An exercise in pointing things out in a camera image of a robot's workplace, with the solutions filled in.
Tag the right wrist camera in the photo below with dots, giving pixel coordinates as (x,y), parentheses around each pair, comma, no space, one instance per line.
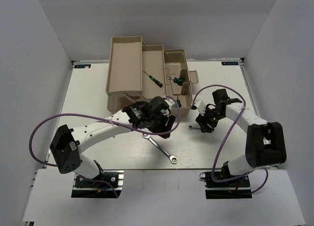
(200,106)

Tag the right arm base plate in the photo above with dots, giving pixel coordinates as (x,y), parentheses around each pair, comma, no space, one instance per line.
(237,189)

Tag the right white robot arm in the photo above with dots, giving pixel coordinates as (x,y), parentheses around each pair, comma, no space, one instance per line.
(265,143)

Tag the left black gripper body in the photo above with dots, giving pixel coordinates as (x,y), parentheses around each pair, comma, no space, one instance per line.
(158,124)

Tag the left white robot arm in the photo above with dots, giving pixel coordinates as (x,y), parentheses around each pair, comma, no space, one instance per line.
(69,144)

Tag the large ratchet wrench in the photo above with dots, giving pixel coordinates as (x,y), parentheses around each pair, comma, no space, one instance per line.
(171,158)

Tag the thin black green screwdriver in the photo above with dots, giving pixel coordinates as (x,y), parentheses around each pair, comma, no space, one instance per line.
(158,83)

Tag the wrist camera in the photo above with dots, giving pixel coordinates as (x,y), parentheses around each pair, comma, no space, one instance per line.
(172,103)
(200,106)

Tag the stubby green orange screwdriver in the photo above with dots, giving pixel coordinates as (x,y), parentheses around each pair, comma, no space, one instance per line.
(179,102)

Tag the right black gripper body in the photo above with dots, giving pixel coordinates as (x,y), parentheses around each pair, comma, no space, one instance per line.
(211,117)

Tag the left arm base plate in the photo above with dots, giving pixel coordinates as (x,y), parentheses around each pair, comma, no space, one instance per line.
(110,186)

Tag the beige cantilever toolbox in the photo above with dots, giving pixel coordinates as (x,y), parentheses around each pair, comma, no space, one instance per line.
(127,83)

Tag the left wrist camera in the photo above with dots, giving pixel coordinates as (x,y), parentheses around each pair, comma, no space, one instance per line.
(172,103)

